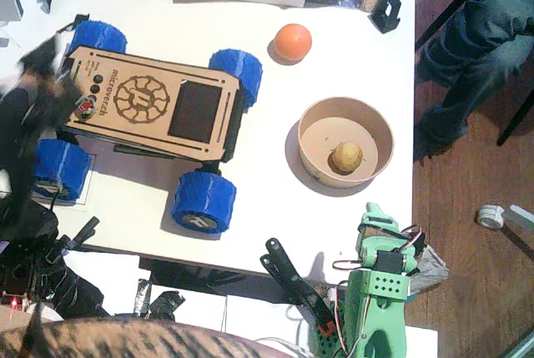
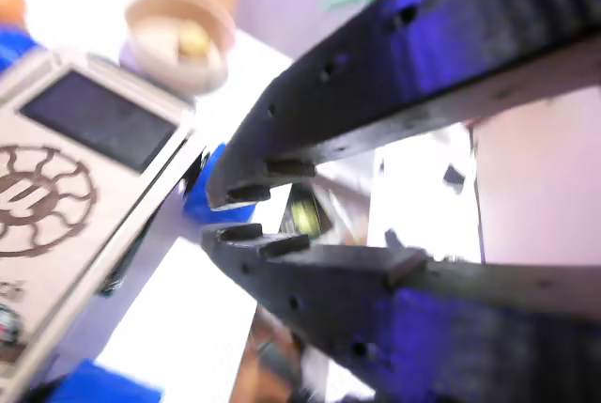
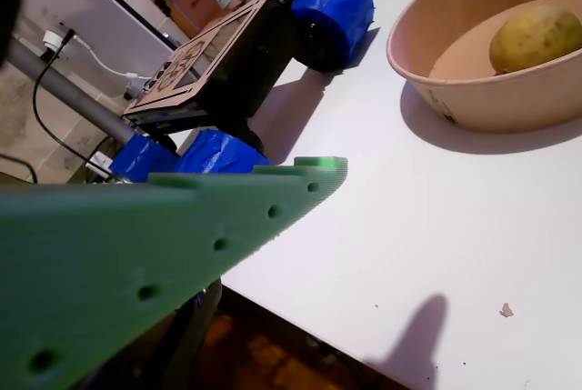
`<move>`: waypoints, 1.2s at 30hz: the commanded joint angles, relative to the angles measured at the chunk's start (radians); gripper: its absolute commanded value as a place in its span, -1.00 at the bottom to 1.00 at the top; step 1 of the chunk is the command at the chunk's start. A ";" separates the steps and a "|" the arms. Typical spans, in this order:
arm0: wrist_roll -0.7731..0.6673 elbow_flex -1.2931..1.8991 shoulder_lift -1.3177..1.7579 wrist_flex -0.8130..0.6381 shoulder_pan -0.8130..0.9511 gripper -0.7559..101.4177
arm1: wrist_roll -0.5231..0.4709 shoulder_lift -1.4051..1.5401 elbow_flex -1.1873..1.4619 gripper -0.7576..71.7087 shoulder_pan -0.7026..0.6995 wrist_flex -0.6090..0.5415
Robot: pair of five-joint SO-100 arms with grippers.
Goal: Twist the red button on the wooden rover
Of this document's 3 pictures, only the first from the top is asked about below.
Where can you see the grey edge panel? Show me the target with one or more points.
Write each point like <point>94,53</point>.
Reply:
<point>525,347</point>

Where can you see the white grey tool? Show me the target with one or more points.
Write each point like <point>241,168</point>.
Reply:
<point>521,213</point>

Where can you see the small black clamp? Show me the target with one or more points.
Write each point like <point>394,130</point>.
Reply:
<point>85,228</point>

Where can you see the orange ball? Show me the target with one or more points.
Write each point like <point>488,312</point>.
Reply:
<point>293,43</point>

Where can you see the black cloth bundle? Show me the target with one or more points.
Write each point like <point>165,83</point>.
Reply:
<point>75,291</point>

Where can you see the black plastic holder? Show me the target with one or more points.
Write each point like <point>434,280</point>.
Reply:
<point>377,22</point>

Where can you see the blue rover wheel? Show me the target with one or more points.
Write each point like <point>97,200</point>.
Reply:
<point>102,36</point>
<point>62,166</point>
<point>204,201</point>
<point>246,70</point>

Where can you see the black table frame bar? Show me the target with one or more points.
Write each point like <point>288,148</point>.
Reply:
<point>187,270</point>

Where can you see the brown black striped fabric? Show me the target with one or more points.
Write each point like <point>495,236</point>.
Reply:
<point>125,341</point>

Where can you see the yellow round fruit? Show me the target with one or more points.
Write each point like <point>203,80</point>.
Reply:
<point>347,157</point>

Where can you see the black bar clamp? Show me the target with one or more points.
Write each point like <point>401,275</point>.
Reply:
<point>300,287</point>

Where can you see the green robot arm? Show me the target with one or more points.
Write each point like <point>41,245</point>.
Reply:
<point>375,324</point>

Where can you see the small grey piece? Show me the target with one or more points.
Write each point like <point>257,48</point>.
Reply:
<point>4,41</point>

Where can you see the black tape strip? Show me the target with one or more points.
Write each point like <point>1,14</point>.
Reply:
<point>167,306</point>
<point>142,297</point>

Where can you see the grey crumpled bundle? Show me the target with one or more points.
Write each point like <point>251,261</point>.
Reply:
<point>431,270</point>

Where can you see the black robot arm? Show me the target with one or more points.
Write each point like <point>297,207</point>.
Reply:
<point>16,166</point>

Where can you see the black chair leg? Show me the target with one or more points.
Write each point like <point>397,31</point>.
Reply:
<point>442,20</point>
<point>515,118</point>

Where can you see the white tape roll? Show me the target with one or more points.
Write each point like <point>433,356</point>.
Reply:
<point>482,216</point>

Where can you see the wooden top rover body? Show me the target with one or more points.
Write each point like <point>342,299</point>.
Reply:
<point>146,128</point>

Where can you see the person in blue jeans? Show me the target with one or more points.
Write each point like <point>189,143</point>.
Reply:
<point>480,41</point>

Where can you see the controller board red light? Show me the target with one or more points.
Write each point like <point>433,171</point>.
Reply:
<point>14,301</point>

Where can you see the brown paper bowl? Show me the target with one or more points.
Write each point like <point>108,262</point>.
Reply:
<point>317,166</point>

